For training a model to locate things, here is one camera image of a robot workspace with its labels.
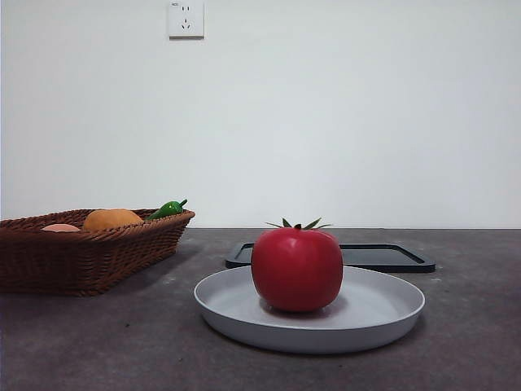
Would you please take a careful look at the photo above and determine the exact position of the white wall socket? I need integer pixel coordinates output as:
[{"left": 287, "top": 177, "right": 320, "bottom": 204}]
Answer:
[{"left": 169, "top": 0, "right": 205, "bottom": 41}]

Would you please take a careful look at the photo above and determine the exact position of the black rectangular tray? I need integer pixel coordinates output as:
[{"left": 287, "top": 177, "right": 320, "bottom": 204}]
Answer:
[{"left": 225, "top": 242, "right": 436, "bottom": 274}]

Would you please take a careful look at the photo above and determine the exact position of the green pepper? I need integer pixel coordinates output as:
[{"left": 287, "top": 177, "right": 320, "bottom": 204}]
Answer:
[{"left": 143, "top": 199, "right": 189, "bottom": 222}]

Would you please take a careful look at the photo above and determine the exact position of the salmon pink round vegetable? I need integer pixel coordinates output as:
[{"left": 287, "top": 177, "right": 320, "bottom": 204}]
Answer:
[{"left": 40, "top": 223, "right": 82, "bottom": 234}]

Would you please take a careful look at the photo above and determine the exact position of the brown wicker basket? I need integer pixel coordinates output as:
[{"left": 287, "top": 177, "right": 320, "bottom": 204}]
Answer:
[{"left": 0, "top": 208, "right": 196, "bottom": 297}]

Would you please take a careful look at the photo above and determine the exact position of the grey round plate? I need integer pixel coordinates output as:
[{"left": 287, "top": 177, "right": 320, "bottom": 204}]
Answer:
[{"left": 193, "top": 265, "right": 426, "bottom": 354}]

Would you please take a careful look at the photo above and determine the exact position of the orange round fruit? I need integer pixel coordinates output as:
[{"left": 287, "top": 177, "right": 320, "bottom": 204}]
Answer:
[{"left": 82, "top": 208, "right": 145, "bottom": 232}]

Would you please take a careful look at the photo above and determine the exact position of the red tomato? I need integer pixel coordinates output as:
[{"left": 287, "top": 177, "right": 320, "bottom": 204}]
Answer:
[{"left": 250, "top": 217, "right": 344, "bottom": 314}]

